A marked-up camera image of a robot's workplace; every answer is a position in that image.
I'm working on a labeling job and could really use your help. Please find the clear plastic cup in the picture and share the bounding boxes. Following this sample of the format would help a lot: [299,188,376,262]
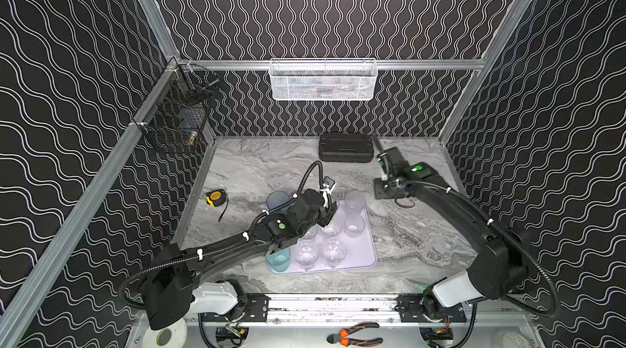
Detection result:
[322,238,347,268]
[320,222,343,237]
[295,240,319,271]
[303,225,320,240]

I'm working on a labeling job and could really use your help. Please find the blue ribbed plastic cup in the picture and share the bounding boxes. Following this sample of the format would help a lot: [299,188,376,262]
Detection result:
[266,191,294,214]

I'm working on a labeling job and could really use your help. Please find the frosted plastic cup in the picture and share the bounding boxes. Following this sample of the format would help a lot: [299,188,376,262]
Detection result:
[344,214,367,238]
[344,191,366,214]

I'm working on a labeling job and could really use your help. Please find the teal plastic cup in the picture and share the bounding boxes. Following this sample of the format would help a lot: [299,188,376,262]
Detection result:
[265,248,291,273]

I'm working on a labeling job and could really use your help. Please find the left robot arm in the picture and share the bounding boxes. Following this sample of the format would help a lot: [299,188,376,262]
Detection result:
[117,160,337,330]

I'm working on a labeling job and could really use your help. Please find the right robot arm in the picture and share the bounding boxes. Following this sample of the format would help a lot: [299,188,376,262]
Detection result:
[372,137,561,320]

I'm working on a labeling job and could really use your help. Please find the lilac plastic tray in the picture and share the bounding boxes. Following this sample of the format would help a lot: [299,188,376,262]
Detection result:
[268,201,378,276]

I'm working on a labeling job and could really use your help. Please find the black plastic case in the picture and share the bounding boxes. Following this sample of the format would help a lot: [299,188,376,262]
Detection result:
[318,133,374,163]

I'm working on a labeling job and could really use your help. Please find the yellow black tape measure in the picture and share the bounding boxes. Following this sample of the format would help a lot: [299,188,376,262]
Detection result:
[205,189,229,222]

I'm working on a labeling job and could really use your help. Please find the white tape roll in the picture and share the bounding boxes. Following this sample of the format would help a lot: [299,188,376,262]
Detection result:
[154,319,188,348]

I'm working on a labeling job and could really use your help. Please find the white round lid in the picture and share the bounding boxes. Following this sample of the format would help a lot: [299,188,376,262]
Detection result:
[500,331,532,348]

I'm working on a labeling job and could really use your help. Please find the white wire basket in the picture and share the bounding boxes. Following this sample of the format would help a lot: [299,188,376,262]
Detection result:
[268,59,378,101]

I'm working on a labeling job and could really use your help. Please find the orange handled pliers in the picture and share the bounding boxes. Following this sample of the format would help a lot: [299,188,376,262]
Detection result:
[326,322,385,348]

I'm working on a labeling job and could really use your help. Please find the black wire basket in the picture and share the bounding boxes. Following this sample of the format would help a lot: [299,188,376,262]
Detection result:
[139,63,222,156]

